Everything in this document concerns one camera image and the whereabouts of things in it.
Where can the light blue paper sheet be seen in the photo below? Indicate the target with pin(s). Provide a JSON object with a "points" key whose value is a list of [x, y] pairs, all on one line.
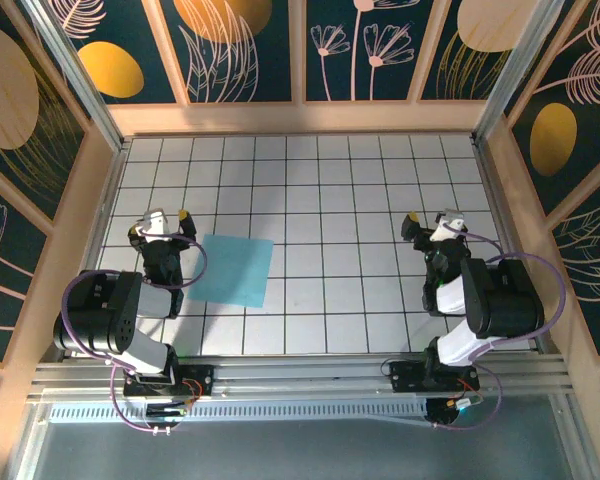
{"points": [[230, 270]]}

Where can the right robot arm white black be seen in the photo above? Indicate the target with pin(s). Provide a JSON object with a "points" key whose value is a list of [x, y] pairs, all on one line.
{"points": [[505, 300]]}

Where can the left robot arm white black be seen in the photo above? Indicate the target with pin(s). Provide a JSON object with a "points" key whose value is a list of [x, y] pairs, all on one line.
{"points": [[100, 310]]}

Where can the black rectangular electronics module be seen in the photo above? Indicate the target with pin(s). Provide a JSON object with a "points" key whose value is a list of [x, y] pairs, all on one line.
{"points": [[165, 412]]}

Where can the black round electronics module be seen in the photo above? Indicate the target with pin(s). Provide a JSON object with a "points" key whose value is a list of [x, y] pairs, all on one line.
{"points": [[445, 412]]}

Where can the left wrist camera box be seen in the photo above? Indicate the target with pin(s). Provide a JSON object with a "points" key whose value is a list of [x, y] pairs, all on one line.
{"points": [[154, 219]]}

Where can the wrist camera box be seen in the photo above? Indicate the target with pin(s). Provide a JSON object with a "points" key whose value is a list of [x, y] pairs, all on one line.
{"points": [[154, 219], [450, 225]]}

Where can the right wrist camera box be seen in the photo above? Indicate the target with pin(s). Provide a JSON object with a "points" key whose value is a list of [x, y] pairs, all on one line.
{"points": [[450, 225]]}

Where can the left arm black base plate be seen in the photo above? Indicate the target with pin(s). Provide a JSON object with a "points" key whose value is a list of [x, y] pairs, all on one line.
{"points": [[200, 377]]}

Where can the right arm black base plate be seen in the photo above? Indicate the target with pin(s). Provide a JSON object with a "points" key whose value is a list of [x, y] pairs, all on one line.
{"points": [[405, 375]]}

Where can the aluminium corner post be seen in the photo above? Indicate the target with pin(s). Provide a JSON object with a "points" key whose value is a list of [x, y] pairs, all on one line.
{"points": [[510, 75], [80, 85]]}

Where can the aluminium mounting rail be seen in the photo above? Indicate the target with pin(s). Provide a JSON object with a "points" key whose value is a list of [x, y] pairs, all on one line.
{"points": [[300, 375]]}

